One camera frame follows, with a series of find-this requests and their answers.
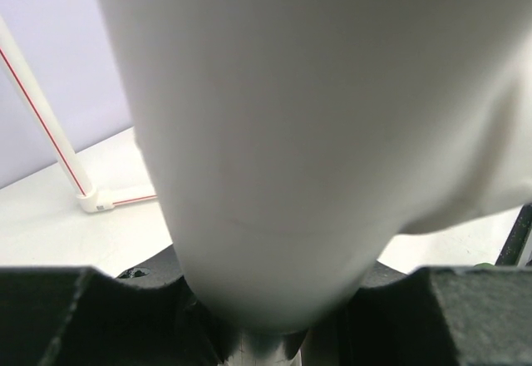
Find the green plastic faucet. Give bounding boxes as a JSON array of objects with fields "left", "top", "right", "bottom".
[{"left": 475, "top": 263, "right": 494, "bottom": 269}]

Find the white pipe assembly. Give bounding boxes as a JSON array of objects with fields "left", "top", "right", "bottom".
[{"left": 1, "top": 0, "right": 531, "bottom": 334}]

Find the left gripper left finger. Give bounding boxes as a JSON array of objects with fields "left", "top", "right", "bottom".
[{"left": 1, "top": 248, "right": 230, "bottom": 365}]

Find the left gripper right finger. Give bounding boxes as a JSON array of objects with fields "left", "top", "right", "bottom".
[{"left": 303, "top": 266, "right": 531, "bottom": 365}]

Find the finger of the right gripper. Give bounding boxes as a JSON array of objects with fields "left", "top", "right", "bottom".
[{"left": 495, "top": 204, "right": 531, "bottom": 266}]

